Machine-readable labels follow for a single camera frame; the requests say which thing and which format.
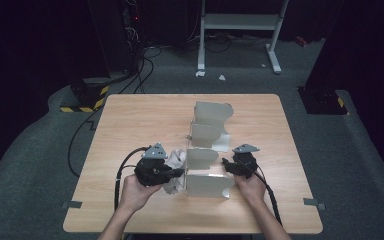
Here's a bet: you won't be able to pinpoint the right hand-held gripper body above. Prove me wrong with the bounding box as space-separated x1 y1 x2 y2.
231 143 261 180

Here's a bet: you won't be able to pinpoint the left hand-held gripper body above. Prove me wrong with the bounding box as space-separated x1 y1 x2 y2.
133 142 175 188

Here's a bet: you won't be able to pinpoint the white textured cloth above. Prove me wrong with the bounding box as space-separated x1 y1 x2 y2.
161 148 189 196

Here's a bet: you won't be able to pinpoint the expandable grey metal bookend rack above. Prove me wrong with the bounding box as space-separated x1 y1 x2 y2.
183 100 237 200

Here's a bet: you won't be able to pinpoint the person's right hand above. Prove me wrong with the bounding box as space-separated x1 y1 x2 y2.
233 171 268 208

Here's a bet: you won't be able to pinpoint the person's left hand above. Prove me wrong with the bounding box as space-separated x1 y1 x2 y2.
117 173 164 215

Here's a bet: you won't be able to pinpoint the grey tape strip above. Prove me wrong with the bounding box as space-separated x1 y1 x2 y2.
303 197 327 211
61 200 83 210

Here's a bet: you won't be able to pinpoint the black yellow striped base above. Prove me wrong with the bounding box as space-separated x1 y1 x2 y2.
297 86 350 116
59 78 110 114

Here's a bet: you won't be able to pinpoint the red object on floor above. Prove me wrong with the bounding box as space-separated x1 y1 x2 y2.
294 35 309 48

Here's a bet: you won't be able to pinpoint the white metal stand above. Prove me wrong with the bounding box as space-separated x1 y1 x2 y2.
197 0 290 75

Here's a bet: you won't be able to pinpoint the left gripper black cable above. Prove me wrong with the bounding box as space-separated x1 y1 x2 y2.
113 145 152 212

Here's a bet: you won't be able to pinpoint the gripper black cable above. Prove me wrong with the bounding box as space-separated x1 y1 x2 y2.
113 145 152 212
250 162 283 227

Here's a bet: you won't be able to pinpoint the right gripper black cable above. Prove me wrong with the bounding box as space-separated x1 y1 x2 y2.
250 162 283 227

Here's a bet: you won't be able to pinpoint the long black floor cable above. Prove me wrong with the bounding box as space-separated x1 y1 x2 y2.
67 105 105 178

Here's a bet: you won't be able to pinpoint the bundle of black floor cables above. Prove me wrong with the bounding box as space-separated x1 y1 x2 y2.
117 45 164 95

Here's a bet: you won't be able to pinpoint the cables behind white stand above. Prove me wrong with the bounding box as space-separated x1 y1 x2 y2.
187 30 272 54

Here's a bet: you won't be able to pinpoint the dark equipment rack with wires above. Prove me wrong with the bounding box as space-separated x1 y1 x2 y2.
120 0 148 74

